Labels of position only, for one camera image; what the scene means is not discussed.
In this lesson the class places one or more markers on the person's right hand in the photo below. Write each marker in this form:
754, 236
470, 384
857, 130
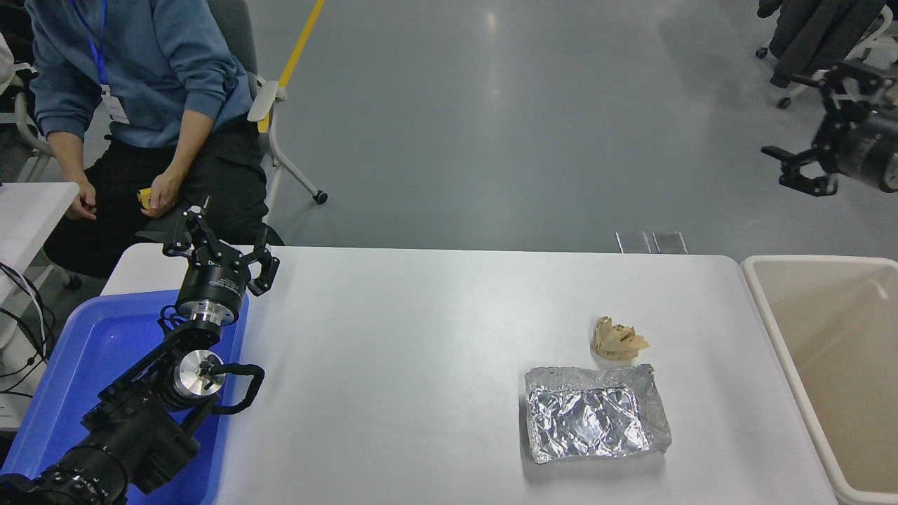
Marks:
84, 200

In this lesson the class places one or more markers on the crumpled tan paper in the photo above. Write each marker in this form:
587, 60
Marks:
617, 340

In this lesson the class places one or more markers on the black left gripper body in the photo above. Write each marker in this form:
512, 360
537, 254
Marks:
214, 284

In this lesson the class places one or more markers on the person's left forearm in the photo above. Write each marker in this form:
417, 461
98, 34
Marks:
189, 144

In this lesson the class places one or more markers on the small yellow object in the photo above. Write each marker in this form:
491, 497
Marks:
145, 198

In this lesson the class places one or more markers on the white chair frame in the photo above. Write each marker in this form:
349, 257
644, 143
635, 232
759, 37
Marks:
24, 133

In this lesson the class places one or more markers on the grey chair with white armrest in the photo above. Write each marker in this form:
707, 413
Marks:
270, 105

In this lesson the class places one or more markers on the white side table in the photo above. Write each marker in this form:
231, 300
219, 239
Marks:
31, 210

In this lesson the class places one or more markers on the large pale bin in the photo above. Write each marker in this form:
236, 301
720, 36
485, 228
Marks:
842, 351

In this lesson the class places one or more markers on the white wheeled chair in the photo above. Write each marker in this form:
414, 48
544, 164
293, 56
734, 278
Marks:
877, 42

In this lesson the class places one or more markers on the blue plastic tray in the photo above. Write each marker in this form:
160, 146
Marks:
84, 351

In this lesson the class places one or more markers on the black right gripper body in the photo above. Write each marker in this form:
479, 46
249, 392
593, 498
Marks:
873, 151

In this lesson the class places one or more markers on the dark coat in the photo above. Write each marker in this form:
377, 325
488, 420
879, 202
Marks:
817, 35

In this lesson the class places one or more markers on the person's right forearm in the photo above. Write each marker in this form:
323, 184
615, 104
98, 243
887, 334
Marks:
66, 156

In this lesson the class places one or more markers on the silver foil tray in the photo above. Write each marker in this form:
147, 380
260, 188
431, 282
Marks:
593, 414

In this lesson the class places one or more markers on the person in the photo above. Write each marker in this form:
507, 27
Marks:
154, 63

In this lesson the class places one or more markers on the metal floor plate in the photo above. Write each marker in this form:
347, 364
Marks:
633, 243
670, 243

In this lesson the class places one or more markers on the person's left hand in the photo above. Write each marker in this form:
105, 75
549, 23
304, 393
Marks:
167, 191

